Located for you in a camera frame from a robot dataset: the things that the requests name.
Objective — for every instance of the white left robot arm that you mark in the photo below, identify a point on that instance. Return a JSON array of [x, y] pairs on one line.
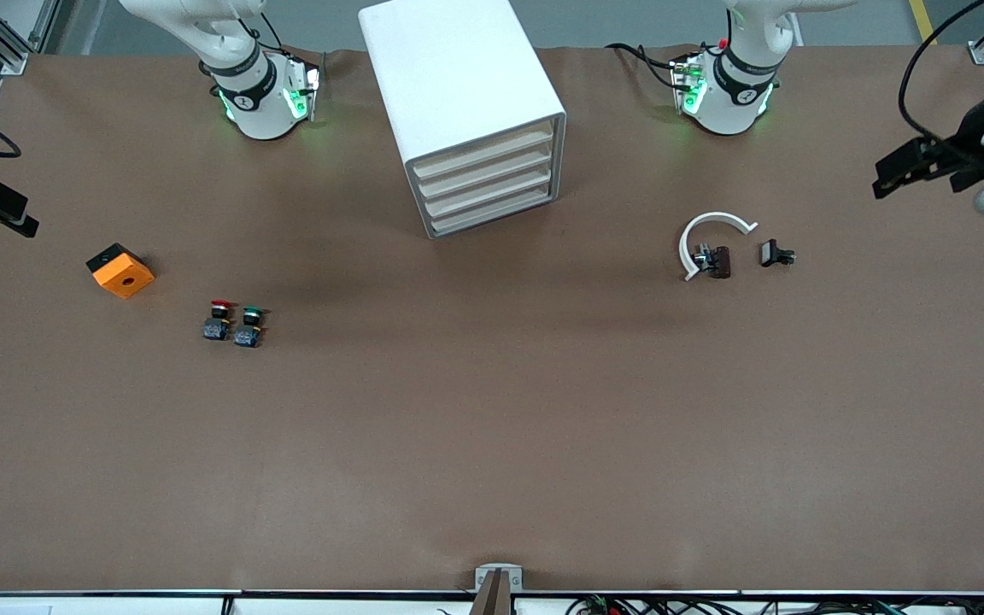
[[727, 102]]

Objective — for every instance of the grey metal bracket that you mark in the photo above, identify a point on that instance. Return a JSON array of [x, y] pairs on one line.
[[499, 579]]

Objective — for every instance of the red push button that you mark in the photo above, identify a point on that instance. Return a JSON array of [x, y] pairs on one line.
[[218, 323]]

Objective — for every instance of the brown black small component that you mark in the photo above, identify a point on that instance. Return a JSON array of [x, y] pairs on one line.
[[719, 261]]

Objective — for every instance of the metal table edge rail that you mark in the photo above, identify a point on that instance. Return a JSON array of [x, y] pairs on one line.
[[202, 593]]

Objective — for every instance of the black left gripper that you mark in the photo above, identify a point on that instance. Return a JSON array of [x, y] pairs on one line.
[[968, 135]]

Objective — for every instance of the small black clip component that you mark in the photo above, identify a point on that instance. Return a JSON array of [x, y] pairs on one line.
[[772, 253]]

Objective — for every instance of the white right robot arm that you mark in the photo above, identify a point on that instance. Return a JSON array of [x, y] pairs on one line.
[[253, 102]]

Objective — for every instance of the orange box with hole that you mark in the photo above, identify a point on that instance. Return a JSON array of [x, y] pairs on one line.
[[123, 275]]

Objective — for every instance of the green push button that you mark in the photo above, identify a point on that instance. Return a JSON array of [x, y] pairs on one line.
[[248, 331]]

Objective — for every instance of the brown table cover mat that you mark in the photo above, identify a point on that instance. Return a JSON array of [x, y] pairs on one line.
[[492, 427]]

